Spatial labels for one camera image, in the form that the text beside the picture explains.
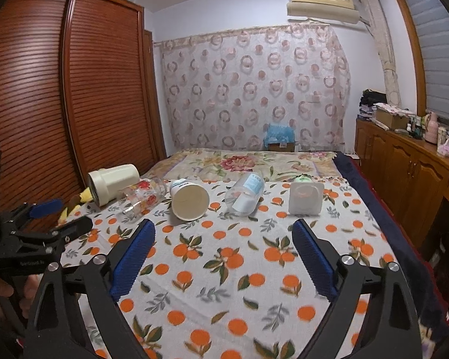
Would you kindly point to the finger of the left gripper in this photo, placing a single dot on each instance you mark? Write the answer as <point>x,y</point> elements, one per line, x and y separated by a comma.
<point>27,212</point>
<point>70,231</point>

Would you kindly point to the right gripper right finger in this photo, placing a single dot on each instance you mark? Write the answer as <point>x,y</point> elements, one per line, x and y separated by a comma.
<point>390,327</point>

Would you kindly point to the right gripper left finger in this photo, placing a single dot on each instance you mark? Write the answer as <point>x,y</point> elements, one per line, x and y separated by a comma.
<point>56,327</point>

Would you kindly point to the clear plastic measuring cup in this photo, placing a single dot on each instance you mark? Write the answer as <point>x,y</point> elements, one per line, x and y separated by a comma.
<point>243,197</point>

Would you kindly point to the cream plastic cup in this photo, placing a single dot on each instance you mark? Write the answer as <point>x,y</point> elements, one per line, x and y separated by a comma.
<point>105,184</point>

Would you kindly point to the floral glass cup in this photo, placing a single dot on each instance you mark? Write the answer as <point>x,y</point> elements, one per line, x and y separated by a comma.
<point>138,199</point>

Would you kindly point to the white paper cup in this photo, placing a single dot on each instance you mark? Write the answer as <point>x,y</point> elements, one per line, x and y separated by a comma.
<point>189,200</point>

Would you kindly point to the white square green cup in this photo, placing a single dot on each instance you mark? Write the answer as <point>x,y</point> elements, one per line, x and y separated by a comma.
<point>305,196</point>

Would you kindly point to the yellow cloth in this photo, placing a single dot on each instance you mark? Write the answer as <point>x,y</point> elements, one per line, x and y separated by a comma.
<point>75,203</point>

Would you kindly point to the dark blue blanket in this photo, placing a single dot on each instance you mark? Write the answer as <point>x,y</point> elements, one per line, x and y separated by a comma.
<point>431,308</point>

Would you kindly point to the brown louvered wardrobe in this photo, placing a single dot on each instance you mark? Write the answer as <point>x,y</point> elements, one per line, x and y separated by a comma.
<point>77,94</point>

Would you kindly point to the floral bed sheet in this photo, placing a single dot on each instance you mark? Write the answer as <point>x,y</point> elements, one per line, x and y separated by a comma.
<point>211,165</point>

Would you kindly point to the wooden sideboard cabinet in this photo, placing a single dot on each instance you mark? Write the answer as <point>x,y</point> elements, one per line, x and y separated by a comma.
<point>408,175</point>

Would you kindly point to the orange print tablecloth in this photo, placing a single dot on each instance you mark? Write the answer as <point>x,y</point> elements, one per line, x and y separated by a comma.
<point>227,286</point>

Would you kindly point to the pink tissue pack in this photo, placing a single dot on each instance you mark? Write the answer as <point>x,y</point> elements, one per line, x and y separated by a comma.
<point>443,149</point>

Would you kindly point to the pink kettle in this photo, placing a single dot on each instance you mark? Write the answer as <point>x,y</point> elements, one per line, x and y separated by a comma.
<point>431,128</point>

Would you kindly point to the pink circle lace curtain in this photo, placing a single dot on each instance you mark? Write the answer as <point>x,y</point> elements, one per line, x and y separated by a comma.
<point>234,90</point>

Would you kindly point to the cardboard box on cabinet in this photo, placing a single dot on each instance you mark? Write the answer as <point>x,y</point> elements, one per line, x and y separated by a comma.
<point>392,117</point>

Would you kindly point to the cardboard box blue bag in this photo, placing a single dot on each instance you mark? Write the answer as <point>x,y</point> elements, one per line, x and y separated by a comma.
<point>279,138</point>

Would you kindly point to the stack of dark clothes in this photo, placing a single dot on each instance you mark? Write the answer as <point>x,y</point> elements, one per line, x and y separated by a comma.
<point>368,102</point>

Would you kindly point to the grey window blind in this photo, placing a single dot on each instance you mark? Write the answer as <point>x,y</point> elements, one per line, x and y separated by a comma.
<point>430,23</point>

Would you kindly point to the tied beige curtain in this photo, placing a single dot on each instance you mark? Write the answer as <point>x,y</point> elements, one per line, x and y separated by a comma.
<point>383,42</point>

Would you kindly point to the white air conditioner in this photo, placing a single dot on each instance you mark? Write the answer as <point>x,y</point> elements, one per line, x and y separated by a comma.
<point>338,10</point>

